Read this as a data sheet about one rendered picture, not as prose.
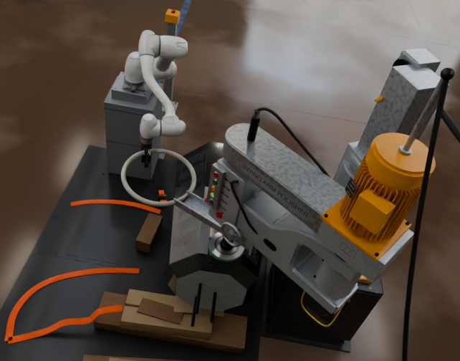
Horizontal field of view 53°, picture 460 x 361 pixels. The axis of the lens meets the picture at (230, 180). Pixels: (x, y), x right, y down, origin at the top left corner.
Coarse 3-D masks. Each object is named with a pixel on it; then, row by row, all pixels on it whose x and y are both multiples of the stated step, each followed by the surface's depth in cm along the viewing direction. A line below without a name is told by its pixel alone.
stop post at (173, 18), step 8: (168, 16) 425; (176, 16) 424; (168, 24) 433; (176, 24) 436; (168, 32) 438; (176, 32) 445; (168, 80) 475; (168, 88) 482; (168, 96) 489; (176, 104) 508
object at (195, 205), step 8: (176, 200) 288; (184, 200) 295; (192, 200) 294; (200, 200) 289; (184, 208) 285; (192, 208) 280; (200, 208) 286; (208, 208) 286; (200, 216) 275; (208, 216) 279; (208, 224) 273; (216, 224) 266; (232, 240) 261
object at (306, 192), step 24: (240, 144) 217; (264, 144) 219; (240, 168) 218; (264, 168) 207; (288, 168) 210; (312, 168) 212; (288, 192) 201; (312, 192) 201; (336, 192) 203; (312, 216) 197; (336, 240) 191; (408, 240) 190; (360, 264) 187; (384, 264) 178
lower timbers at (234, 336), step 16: (112, 304) 320; (96, 320) 310; (112, 320) 312; (224, 320) 324; (240, 320) 325; (144, 336) 315; (160, 336) 312; (176, 336) 310; (224, 336) 315; (240, 336) 317; (240, 352) 316
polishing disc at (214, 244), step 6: (216, 234) 284; (210, 240) 280; (216, 240) 281; (210, 246) 277; (216, 246) 278; (240, 246) 280; (216, 252) 275; (222, 252) 275; (228, 252) 276; (234, 252) 277; (240, 252) 277; (222, 258) 273; (228, 258) 273; (234, 258) 274
